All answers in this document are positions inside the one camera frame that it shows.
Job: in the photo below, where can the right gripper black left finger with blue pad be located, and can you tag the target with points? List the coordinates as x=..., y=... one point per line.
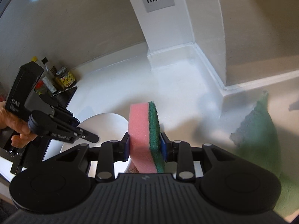
x=110, y=152

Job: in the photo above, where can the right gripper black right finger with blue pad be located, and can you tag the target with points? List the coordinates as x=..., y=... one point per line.
x=180, y=152

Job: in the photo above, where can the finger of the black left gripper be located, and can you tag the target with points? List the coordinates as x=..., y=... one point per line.
x=59, y=112
x=86, y=135

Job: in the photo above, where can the stainless steel bowl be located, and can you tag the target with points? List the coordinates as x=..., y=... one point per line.
x=108, y=126

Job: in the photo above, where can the pink and green sponge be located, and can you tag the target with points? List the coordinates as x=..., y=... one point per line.
x=145, y=145

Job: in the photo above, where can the person's left hand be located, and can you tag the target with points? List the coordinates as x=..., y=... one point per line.
x=10, y=120

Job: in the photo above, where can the red lid green jar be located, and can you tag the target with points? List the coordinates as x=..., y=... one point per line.
x=41, y=88

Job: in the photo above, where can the yellow label jar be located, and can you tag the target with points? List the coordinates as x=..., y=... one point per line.
x=66, y=77

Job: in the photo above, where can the white label bottle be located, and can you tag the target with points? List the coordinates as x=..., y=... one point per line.
x=49, y=85

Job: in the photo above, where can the black gas stove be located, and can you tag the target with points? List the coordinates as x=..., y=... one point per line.
x=35, y=151

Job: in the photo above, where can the dark sauce bottle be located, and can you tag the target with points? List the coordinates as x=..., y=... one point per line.
x=49, y=67

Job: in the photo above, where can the green cloth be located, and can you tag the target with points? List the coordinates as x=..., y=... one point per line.
x=257, y=141

